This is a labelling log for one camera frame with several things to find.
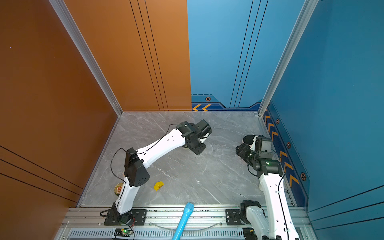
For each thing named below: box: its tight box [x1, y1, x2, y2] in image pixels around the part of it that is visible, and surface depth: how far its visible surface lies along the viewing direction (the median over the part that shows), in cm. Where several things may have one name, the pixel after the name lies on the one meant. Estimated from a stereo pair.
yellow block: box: [153, 181, 165, 192], surface depth 84 cm
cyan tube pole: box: [171, 202, 194, 240], surface depth 73 cm
